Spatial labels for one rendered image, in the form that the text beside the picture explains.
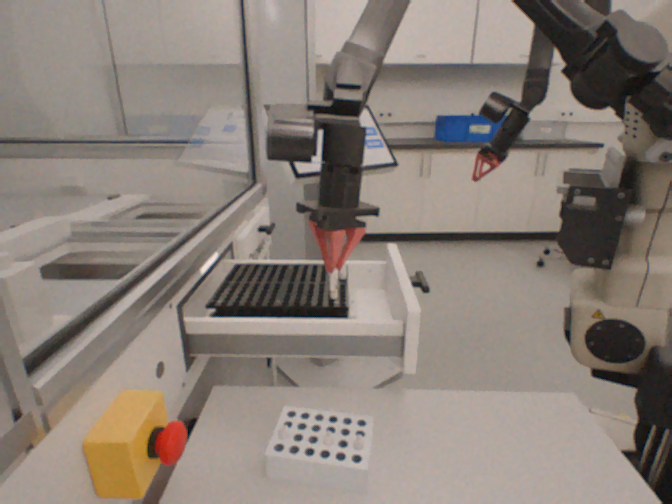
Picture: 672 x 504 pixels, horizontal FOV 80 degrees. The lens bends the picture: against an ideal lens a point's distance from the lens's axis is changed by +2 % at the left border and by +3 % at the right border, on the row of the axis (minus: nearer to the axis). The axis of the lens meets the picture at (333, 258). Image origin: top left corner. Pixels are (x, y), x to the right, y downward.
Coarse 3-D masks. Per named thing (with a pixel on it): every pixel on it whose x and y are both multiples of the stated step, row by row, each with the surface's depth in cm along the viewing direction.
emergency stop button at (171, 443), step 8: (168, 424) 39; (176, 424) 39; (160, 432) 39; (168, 432) 38; (176, 432) 39; (184, 432) 40; (160, 440) 39; (168, 440) 38; (176, 440) 38; (184, 440) 40; (160, 448) 38; (168, 448) 38; (176, 448) 38; (184, 448) 40; (160, 456) 38; (168, 456) 38; (176, 456) 38; (168, 464) 38
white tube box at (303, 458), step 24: (288, 408) 55; (288, 432) 51; (312, 432) 51; (336, 432) 51; (360, 432) 51; (264, 456) 48; (288, 456) 47; (312, 456) 47; (336, 456) 48; (360, 456) 47; (288, 480) 48; (312, 480) 48; (336, 480) 47; (360, 480) 46
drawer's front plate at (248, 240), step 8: (264, 208) 109; (256, 216) 101; (264, 216) 106; (248, 224) 94; (256, 224) 96; (264, 224) 106; (240, 232) 88; (248, 232) 88; (256, 232) 96; (264, 232) 106; (240, 240) 85; (248, 240) 88; (256, 240) 96; (240, 248) 85; (248, 248) 88; (256, 248) 96; (264, 248) 106; (240, 256) 86; (248, 256) 88
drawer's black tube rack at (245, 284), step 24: (240, 264) 78; (264, 264) 77; (288, 264) 77; (312, 264) 77; (240, 288) 67; (264, 288) 68; (288, 288) 67; (312, 288) 67; (216, 312) 65; (240, 312) 66; (264, 312) 66; (288, 312) 66; (312, 312) 66; (336, 312) 62
